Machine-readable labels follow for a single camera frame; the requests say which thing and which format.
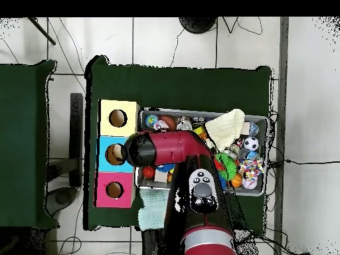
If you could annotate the brown toy football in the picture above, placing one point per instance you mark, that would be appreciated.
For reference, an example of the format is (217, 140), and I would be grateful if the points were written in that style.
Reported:
(171, 120)

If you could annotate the green fuzzy caterpillar toy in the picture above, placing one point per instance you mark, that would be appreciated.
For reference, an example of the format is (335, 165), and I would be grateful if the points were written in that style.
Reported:
(228, 167)

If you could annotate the shallow mesh bin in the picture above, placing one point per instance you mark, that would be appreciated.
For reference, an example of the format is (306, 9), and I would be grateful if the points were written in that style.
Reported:
(261, 159)

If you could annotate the grey rounded base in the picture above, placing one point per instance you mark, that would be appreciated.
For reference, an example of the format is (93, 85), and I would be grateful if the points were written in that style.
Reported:
(62, 199)

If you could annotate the black rod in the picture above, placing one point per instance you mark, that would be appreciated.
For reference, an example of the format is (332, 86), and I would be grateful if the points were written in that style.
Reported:
(42, 31)

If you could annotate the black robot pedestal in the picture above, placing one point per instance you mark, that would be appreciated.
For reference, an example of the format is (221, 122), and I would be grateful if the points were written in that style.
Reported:
(154, 244)

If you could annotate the wooden box with three holes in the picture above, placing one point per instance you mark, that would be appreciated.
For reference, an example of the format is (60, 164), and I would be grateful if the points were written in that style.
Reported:
(117, 132)

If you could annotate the cream yellow cloth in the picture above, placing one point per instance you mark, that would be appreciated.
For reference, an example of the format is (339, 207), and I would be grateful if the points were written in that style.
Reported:
(225, 127)

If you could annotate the mint green cloth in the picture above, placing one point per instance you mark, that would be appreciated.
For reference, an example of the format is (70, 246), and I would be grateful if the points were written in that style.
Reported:
(152, 209)

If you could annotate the black and white soccer ball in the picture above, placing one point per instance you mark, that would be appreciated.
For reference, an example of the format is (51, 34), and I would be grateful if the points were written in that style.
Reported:
(251, 143)

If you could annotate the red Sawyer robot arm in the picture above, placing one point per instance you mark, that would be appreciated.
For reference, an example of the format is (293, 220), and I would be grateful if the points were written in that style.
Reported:
(172, 147)

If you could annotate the black round base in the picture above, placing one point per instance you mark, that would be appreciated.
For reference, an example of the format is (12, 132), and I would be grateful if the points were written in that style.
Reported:
(198, 25)

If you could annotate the tan round toy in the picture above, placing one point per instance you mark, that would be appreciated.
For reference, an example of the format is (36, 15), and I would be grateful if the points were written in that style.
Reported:
(117, 154)

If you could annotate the small orange basketball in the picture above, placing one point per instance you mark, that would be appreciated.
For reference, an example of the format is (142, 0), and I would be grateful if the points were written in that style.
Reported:
(236, 181)

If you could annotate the red ball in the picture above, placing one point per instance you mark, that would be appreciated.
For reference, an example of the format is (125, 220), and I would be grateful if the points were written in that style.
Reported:
(148, 172)

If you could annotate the globe print ball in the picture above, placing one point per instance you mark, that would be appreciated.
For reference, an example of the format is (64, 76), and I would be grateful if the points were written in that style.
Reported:
(152, 120)

